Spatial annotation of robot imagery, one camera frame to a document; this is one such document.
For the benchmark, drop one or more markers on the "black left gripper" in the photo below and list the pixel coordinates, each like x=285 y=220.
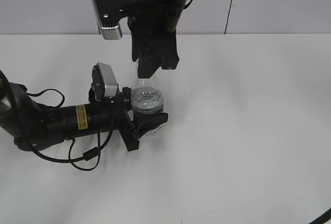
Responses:
x=111 y=114

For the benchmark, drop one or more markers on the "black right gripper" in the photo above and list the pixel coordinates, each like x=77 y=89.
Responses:
x=153 y=35

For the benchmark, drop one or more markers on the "clear Cestbon water bottle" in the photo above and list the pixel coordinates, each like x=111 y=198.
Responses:
x=146 y=95

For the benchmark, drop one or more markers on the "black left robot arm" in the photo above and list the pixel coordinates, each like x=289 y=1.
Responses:
x=36 y=127

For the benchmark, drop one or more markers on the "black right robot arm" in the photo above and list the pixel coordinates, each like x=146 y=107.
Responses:
x=153 y=35

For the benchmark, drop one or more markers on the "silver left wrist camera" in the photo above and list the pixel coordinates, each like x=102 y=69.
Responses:
x=104 y=83

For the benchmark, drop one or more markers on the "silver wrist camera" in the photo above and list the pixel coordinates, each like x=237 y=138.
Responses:
x=108 y=14
x=104 y=83

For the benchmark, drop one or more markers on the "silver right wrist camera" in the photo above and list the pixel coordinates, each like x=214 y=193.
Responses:
x=108 y=14

